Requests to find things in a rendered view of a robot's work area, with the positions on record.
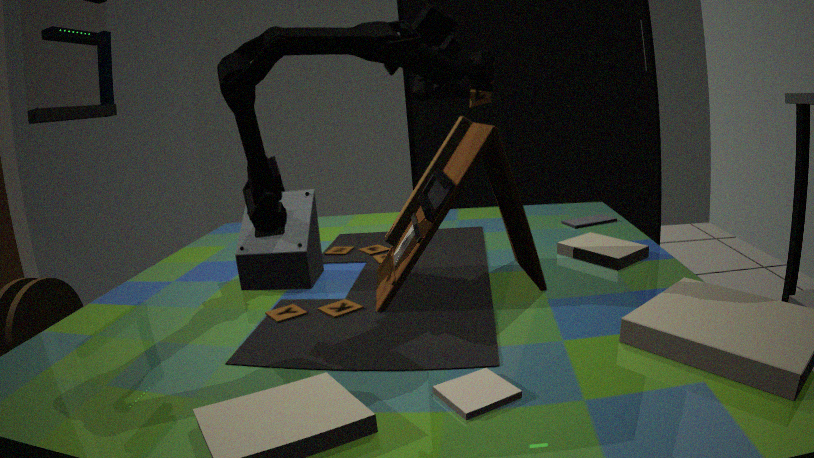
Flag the white paper ticket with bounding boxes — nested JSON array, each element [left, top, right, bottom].
[[394, 224, 415, 267]]

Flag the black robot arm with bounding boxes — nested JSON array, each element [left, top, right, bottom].
[[217, 3, 463, 238]]

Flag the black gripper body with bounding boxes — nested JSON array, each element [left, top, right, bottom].
[[413, 47, 495, 101]]

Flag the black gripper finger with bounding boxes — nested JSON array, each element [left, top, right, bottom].
[[433, 83, 470, 99], [470, 83, 493, 92]]

